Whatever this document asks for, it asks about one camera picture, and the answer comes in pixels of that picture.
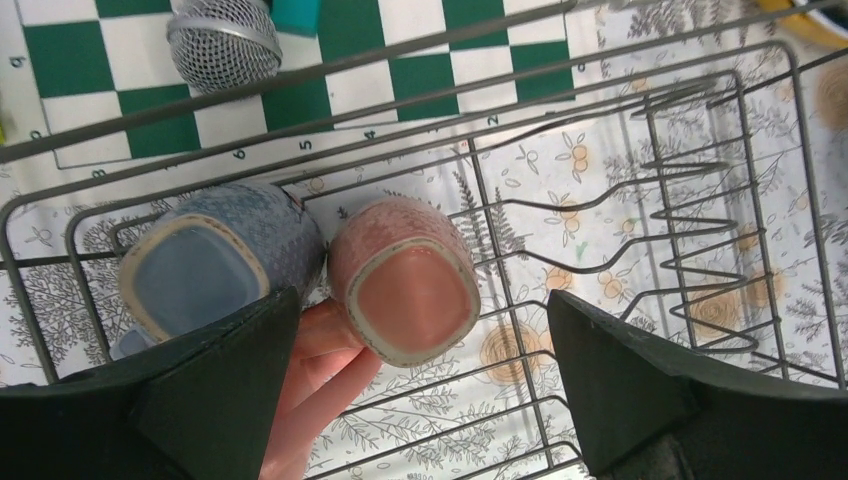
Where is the small pink mug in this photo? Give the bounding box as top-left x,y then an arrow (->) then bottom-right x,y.
324,196 -> 481,368

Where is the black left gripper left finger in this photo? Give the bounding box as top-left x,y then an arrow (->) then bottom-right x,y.
1,288 -> 300,479

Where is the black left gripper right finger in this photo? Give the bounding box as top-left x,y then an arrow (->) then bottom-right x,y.
547,291 -> 847,479

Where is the black wire dish rack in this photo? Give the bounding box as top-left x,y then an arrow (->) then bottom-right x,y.
0,0 -> 848,480

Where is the teal block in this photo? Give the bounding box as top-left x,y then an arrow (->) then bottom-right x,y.
270,0 -> 322,38

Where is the grey blue mug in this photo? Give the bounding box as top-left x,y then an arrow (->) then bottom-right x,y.
110,180 -> 327,360

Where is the green white chessboard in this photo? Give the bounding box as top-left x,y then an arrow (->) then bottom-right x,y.
1,1 -> 598,196

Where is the large pink mug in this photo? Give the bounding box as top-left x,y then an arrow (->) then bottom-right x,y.
259,299 -> 382,479

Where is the black microphone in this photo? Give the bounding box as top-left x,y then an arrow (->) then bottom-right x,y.
166,0 -> 283,94

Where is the yellow dotted plate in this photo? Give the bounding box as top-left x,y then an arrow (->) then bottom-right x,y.
756,0 -> 847,50

